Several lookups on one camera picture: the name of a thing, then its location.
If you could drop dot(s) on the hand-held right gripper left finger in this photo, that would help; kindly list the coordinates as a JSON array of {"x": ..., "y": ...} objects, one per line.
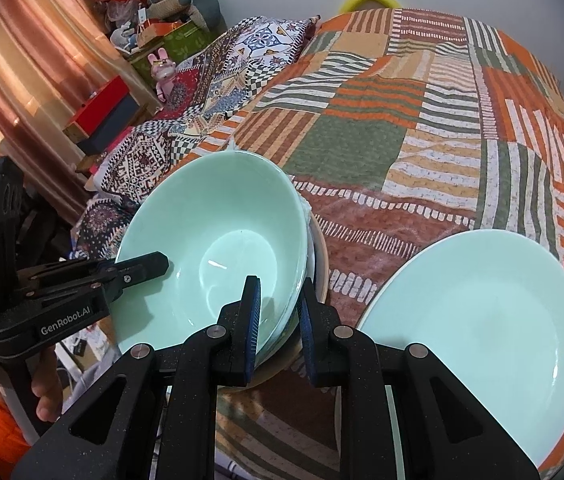
[{"x": 252, "y": 332}]

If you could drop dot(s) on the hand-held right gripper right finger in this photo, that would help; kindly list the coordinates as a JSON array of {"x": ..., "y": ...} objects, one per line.
[{"x": 308, "y": 340}]

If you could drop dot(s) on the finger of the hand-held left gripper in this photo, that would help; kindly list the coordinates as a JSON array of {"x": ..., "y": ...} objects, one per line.
[
  {"x": 147, "y": 265},
  {"x": 62, "y": 269}
]

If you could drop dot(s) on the pale pink bowl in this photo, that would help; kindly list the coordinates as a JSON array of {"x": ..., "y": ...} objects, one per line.
[{"x": 323, "y": 270}]

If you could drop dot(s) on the mint green bowl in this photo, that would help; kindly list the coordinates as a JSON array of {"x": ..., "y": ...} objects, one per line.
[{"x": 212, "y": 220}]

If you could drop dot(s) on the white spotted bowl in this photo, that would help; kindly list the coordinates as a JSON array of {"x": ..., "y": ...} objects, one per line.
[{"x": 311, "y": 255}]

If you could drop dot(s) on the white plate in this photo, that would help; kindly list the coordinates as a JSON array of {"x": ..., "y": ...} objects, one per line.
[{"x": 338, "y": 425}]

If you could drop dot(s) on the mint green plate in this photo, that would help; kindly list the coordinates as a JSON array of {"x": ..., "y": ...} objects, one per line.
[{"x": 482, "y": 330}]

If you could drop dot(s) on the person's left hand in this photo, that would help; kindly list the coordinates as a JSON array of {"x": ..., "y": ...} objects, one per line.
[{"x": 47, "y": 385}]

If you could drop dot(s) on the dark blue box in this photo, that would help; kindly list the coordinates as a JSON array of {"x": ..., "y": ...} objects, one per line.
[{"x": 114, "y": 125}]

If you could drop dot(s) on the orange curtain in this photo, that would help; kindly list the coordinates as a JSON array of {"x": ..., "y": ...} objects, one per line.
[{"x": 22, "y": 60}]

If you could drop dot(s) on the patterned quilt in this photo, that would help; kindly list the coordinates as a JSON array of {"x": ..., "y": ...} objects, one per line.
[{"x": 202, "y": 95}]

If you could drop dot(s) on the pink bunny toy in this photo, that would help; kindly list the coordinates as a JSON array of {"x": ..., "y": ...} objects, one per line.
[{"x": 163, "y": 72}]

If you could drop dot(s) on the green box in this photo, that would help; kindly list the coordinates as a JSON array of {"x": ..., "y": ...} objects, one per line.
[{"x": 182, "y": 45}]

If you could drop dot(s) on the orange box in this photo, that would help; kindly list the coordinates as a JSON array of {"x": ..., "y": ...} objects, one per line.
[{"x": 159, "y": 31}]

